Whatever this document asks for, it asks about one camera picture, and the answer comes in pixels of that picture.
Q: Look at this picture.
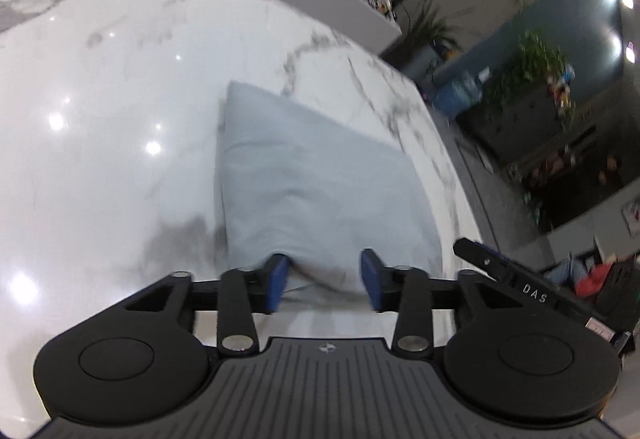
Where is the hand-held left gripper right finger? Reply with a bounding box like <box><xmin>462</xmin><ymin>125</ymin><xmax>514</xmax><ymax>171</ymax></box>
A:
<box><xmin>360</xmin><ymin>248</ymin><xmax>508</xmax><ymax>354</ymax></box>

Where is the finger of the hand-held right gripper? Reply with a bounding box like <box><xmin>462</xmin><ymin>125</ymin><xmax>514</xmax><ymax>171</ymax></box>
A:
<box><xmin>452</xmin><ymin>238</ymin><xmax>522</xmax><ymax>286</ymax></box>

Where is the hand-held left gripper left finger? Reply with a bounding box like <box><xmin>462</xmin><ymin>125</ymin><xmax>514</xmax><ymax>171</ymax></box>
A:
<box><xmin>122</xmin><ymin>253</ymin><xmax>292</xmax><ymax>353</ymax></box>

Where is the light grey-blue garment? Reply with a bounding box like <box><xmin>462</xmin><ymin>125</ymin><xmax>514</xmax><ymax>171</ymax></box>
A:
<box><xmin>214</xmin><ymin>81</ymin><xmax>445</xmax><ymax>316</ymax></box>

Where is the blue cloth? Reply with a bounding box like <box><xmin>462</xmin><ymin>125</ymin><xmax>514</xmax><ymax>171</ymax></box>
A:
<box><xmin>544</xmin><ymin>258</ymin><xmax>587</xmax><ymax>289</ymax></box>

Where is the red cloth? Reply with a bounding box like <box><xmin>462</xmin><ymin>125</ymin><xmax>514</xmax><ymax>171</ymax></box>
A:
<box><xmin>574</xmin><ymin>264</ymin><xmax>615</xmax><ymax>299</ymax></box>

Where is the black basket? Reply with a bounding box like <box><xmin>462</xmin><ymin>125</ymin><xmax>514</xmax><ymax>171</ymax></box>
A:
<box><xmin>594</xmin><ymin>257</ymin><xmax>640</xmax><ymax>322</ymax></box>

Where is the low dark shelf unit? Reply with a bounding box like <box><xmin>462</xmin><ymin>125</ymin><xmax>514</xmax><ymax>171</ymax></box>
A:
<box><xmin>509</xmin><ymin>117</ymin><xmax>640</xmax><ymax>233</ymax></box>

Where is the dark cabinet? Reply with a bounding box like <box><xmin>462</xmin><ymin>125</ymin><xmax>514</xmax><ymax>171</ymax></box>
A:
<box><xmin>459</xmin><ymin>84</ymin><xmax>577</xmax><ymax>166</ymax></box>

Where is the blue water bottle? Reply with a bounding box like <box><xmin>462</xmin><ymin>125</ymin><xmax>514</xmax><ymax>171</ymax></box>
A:
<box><xmin>432</xmin><ymin>70</ymin><xmax>485</xmax><ymax>118</ymax></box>

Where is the colourful toy figure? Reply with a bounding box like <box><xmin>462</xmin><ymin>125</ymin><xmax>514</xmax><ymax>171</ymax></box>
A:
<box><xmin>550</xmin><ymin>63</ymin><xmax>577</xmax><ymax>112</ymax></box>

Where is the leafy green plant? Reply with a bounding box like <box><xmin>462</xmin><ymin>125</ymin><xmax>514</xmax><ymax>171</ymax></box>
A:
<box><xmin>486</xmin><ymin>31</ymin><xmax>571</xmax><ymax>120</ymax></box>

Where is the long-leaved potted plant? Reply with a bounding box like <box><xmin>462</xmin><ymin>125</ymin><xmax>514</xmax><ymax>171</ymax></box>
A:
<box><xmin>399</xmin><ymin>0</ymin><xmax>473</xmax><ymax>70</ymax></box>

